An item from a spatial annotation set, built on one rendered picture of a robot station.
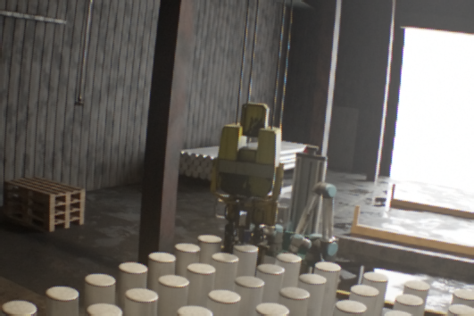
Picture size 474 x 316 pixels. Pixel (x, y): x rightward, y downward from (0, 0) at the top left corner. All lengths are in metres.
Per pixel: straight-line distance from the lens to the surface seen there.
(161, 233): 6.49
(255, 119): 3.58
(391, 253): 8.76
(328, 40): 11.39
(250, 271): 3.71
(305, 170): 5.84
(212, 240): 3.79
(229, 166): 3.46
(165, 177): 6.34
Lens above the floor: 2.41
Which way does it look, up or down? 8 degrees down
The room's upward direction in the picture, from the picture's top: 6 degrees clockwise
